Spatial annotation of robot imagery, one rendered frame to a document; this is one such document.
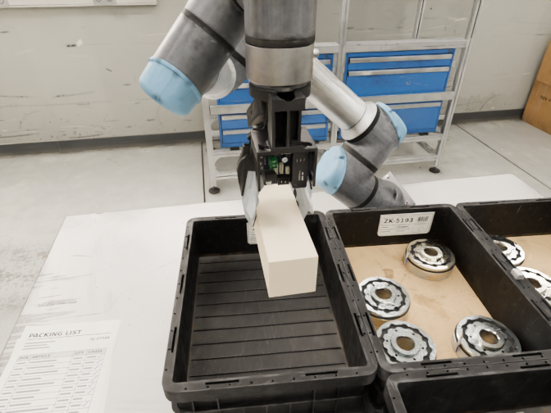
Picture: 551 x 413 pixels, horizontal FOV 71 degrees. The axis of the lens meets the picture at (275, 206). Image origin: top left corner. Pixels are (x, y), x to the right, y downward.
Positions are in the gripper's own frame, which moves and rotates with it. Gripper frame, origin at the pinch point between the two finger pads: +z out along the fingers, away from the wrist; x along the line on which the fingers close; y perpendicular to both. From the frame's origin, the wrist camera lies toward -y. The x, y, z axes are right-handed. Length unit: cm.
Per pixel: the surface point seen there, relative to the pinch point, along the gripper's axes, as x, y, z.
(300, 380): 0.3, 17.0, 15.8
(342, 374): 6.1, 17.2, 15.8
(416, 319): 26.5, 3.1, 25.9
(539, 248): 65, -11, 26
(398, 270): 29.2, -10.3, 26.0
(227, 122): 3, -187, 61
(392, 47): 105, -185, 20
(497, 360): 28.5, 19.0, 15.8
